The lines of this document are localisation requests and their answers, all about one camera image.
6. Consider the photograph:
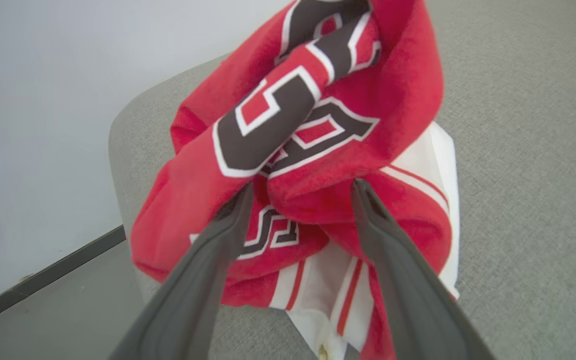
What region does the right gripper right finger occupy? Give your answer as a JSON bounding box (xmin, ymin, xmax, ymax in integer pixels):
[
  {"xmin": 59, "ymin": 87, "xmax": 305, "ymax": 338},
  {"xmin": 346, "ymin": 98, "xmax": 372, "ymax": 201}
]
[{"xmin": 350, "ymin": 178, "xmax": 498, "ymax": 360}]

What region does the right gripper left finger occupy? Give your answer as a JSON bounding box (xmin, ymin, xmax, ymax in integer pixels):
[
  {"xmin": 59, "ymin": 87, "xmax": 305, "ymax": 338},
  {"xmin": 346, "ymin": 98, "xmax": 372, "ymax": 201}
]
[{"xmin": 108, "ymin": 182, "xmax": 255, "ymax": 360}]

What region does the grey fabric sofa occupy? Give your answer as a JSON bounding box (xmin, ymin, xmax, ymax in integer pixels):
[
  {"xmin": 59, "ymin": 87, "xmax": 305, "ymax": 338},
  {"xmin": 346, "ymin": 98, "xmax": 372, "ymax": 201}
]
[{"xmin": 108, "ymin": 0, "xmax": 576, "ymax": 360}]

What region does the red and white jersey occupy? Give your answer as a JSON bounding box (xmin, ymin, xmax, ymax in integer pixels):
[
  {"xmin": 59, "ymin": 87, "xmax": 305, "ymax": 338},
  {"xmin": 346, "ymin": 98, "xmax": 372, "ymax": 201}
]
[{"xmin": 130, "ymin": 0, "xmax": 461, "ymax": 360}]

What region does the black baseboard strip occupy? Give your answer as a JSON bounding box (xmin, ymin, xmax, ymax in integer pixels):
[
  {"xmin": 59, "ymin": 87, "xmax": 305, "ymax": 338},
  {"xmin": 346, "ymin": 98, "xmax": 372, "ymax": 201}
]
[{"xmin": 0, "ymin": 225, "xmax": 127, "ymax": 332}]

